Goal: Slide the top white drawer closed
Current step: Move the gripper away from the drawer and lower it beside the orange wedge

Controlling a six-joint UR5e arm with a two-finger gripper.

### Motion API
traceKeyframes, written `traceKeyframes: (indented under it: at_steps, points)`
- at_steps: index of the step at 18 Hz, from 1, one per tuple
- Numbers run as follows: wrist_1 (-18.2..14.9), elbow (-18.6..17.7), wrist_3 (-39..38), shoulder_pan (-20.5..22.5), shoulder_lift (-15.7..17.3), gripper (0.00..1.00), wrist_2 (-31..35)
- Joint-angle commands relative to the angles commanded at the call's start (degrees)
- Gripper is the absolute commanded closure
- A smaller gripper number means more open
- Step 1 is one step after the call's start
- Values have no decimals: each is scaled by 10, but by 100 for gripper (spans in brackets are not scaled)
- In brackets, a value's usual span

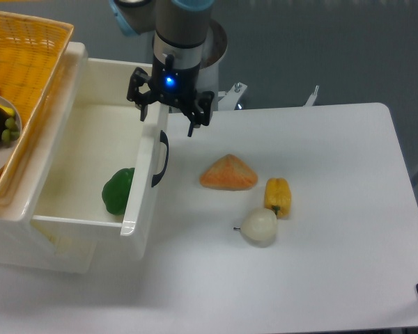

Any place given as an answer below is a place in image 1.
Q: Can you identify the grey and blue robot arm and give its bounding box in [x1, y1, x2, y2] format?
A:
[109, 1, 215, 134]

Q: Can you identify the yellow toy bell pepper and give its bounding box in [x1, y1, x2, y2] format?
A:
[264, 178, 292, 218]

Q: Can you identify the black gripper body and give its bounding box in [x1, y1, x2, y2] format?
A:
[150, 55, 201, 112]

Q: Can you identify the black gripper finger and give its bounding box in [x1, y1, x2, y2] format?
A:
[181, 90, 215, 137]
[127, 67, 155, 121]

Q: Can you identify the white drawer cabinet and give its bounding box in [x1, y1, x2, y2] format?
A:
[0, 42, 88, 270]

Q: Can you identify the white top drawer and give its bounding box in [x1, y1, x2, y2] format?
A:
[31, 58, 169, 260]

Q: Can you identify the white lower drawer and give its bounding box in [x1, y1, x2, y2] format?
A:
[31, 221, 98, 274]

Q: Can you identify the green toy bell pepper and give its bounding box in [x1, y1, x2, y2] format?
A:
[101, 168, 135, 216]

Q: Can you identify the white drawer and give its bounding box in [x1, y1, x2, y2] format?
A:
[31, 221, 98, 274]
[31, 58, 169, 260]

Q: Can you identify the yellow toy fruit piece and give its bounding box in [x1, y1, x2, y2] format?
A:
[0, 103, 15, 118]

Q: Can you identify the white metal bracket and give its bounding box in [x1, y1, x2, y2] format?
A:
[215, 82, 320, 111]

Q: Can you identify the yellow woven basket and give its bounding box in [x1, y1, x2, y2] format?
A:
[0, 11, 74, 197]

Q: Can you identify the orange triangular toy bread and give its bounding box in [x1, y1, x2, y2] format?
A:
[199, 154, 258, 191]

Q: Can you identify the white toy pear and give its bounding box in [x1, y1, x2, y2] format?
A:
[233, 208, 278, 247]

